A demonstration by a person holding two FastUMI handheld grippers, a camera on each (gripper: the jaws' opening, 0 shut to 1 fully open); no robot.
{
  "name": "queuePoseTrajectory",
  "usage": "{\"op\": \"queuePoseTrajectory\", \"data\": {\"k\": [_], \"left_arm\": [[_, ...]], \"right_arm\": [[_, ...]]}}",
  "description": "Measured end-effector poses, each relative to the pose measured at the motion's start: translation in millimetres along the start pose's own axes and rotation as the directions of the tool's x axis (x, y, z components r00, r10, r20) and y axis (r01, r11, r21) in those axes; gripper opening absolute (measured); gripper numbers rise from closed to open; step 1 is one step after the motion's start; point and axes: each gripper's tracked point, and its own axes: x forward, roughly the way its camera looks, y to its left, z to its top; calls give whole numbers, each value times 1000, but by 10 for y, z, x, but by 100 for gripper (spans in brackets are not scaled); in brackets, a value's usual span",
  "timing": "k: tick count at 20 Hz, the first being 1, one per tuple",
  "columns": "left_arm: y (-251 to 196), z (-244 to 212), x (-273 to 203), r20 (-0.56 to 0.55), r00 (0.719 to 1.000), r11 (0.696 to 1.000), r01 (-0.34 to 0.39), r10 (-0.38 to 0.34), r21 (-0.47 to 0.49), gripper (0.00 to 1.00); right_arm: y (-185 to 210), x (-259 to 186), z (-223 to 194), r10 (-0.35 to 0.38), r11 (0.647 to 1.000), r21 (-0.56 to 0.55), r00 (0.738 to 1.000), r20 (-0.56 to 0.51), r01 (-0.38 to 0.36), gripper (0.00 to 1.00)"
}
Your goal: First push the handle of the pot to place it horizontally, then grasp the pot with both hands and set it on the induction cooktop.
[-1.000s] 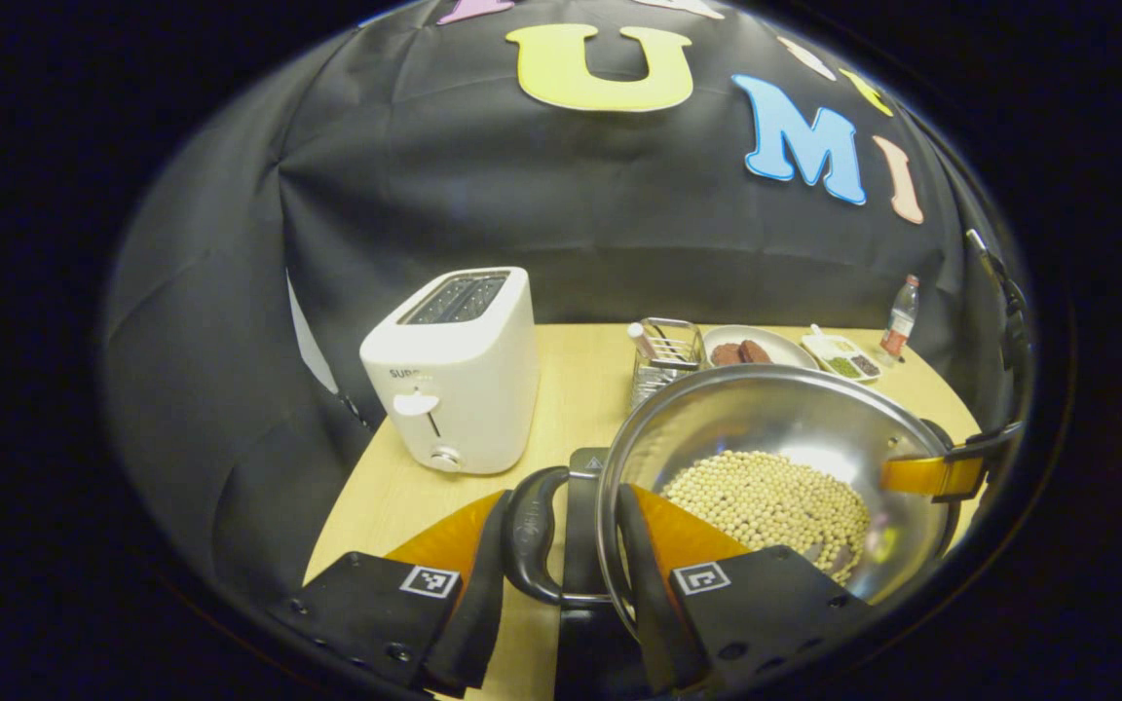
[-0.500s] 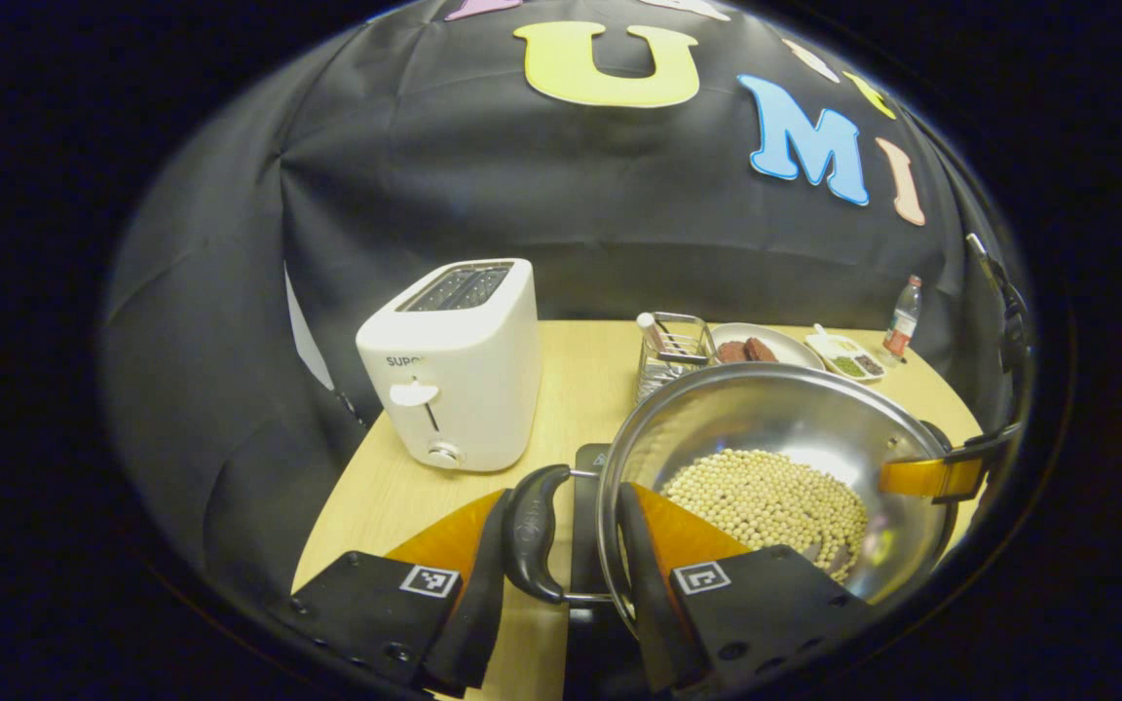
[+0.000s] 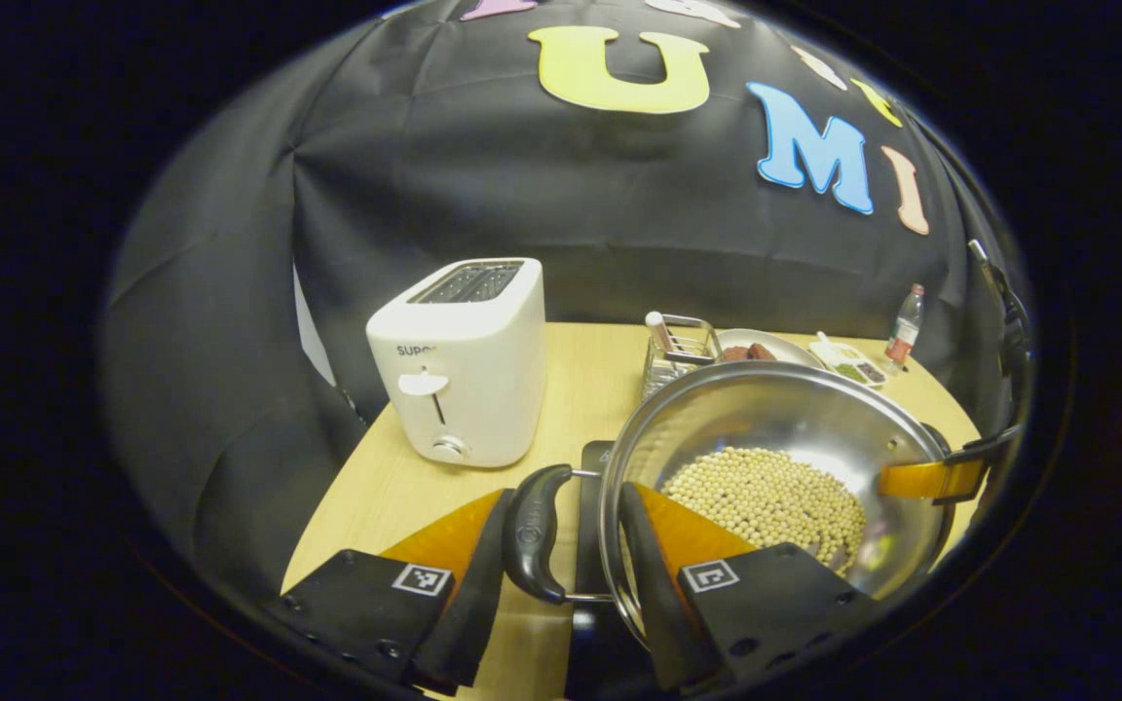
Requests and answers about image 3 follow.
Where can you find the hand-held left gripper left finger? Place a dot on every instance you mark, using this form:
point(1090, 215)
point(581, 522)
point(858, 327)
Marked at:
point(473, 623)

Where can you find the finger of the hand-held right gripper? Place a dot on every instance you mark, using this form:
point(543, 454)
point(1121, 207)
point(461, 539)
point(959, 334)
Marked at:
point(985, 453)

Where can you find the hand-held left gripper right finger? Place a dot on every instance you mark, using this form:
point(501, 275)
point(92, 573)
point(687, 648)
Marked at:
point(658, 613)

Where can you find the black induction cooktop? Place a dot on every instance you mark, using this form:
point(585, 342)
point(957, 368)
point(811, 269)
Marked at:
point(592, 545)

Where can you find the stainless steel pot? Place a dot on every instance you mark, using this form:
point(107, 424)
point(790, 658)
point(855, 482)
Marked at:
point(775, 409)

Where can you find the clear plastic water bottle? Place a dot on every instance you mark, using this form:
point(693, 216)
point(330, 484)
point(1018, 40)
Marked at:
point(903, 336)

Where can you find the pile of dark red beans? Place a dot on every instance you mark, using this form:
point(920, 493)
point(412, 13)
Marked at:
point(873, 371)

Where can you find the pile of green mung beans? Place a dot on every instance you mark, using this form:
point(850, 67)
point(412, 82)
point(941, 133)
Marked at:
point(849, 372)

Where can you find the pile of soybeans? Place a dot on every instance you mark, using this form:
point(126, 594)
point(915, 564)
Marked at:
point(775, 497)

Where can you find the white divided dish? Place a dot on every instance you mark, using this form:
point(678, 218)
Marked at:
point(826, 350)

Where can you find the white oval plate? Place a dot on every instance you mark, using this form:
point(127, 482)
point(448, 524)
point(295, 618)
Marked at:
point(795, 349)

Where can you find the white toaster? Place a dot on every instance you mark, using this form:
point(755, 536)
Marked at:
point(483, 389)

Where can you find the large brown steak piece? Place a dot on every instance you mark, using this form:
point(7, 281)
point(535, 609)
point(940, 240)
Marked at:
point(762, 351)

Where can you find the small brown steak piece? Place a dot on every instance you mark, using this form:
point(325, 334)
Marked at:
point(734, 353)

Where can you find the pink striped straw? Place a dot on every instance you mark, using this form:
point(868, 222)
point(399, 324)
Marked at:
point(660, 333)

